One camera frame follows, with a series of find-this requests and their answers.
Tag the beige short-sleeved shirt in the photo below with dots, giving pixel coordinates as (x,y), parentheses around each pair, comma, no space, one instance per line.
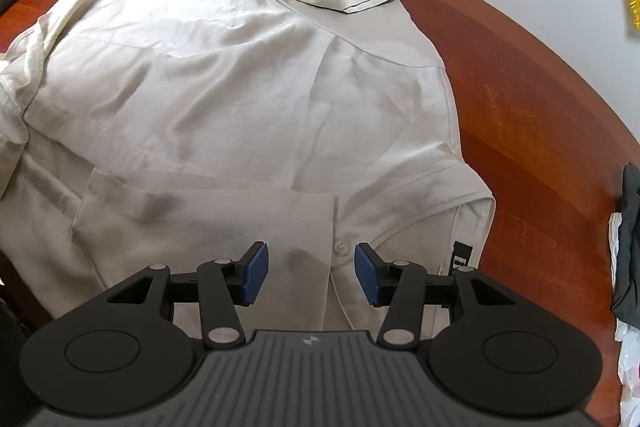
(225,107)

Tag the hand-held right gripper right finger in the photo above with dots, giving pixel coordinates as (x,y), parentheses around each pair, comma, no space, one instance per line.
(367,274)

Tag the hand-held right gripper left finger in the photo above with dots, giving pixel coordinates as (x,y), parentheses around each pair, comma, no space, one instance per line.
(257,272)

